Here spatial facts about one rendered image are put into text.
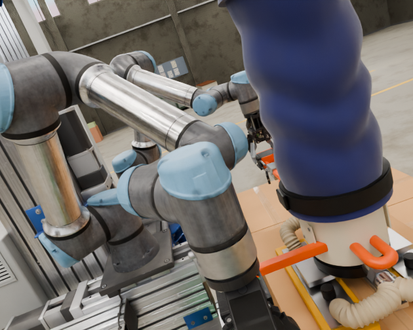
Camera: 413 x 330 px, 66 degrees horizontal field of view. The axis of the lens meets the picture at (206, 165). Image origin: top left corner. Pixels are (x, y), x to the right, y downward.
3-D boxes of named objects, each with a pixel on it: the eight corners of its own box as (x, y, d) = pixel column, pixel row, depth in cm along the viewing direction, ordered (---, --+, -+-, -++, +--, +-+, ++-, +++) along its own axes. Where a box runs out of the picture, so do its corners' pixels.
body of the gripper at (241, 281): (272, 300, 48) (248, 233, 45) (293, 346, 40) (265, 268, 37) (225, 317, 48) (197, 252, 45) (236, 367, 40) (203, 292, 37)
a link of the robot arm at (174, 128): (90, 82, 81) (247, 175, 58) (48, 95, 74) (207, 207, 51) (82, 35, 73) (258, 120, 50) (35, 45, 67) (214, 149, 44)
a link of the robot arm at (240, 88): (232, 74, 123) (252, 67, 119) (240, 101, 127) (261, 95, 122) (225, 78, 117) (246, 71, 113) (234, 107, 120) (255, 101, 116)
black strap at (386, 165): (421, 187, 59) (418, 168, 58) (303, 232, 59) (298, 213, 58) (354, 157, 81) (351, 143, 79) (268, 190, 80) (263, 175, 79)
